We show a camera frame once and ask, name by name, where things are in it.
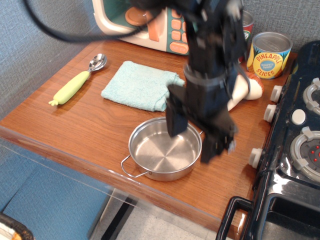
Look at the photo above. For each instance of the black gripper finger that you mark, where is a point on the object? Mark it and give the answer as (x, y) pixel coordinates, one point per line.
(175, 119)
(214, 145)

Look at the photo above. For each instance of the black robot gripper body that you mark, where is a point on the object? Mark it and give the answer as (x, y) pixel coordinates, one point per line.
(204, 100)

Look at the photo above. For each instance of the silver metal pot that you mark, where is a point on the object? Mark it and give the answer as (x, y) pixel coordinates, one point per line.
(158, 156)

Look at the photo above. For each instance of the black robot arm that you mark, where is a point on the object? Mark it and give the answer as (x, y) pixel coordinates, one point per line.
(215, 37)

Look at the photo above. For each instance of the light blue cloth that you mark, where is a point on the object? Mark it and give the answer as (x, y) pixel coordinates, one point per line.
(141, 87)

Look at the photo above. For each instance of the plush toy mushroom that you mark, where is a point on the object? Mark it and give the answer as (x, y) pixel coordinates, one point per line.
(244, 90)

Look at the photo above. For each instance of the pineapple slices can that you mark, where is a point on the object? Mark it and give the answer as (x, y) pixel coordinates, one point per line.
(268, 54)

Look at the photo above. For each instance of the tomato sauce can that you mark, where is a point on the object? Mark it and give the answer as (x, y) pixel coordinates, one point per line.
(247, 23)

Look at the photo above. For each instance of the black toy stove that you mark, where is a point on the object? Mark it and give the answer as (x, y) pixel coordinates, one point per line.
(286, 190)

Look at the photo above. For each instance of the clear acrylic barrier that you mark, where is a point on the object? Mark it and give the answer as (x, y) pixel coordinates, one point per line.
(57, 203)

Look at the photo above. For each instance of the orange object in tray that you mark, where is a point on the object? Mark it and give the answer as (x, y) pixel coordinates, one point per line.
(16, 236)

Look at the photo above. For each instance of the spoon with yellow-green handle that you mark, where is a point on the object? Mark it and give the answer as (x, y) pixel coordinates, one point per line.
(74, 85)

